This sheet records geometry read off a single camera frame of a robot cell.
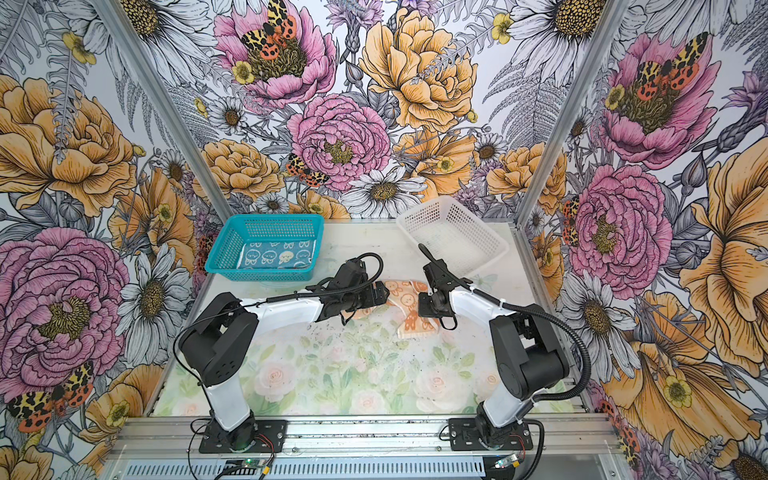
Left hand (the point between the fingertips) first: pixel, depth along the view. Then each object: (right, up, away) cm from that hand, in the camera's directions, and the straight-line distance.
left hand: (376, 301), depth 93 cm
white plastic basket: (+28, +21, +23) cm, 42 cm away
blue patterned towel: (-32, +14, +15) cm, 38 cm away
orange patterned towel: (+8, 0, +3) cm, 9 cm away
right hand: (+16, -5, -1) cm, 16 cm away
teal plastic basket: (-52, +23, +17) cm, 60 cm away
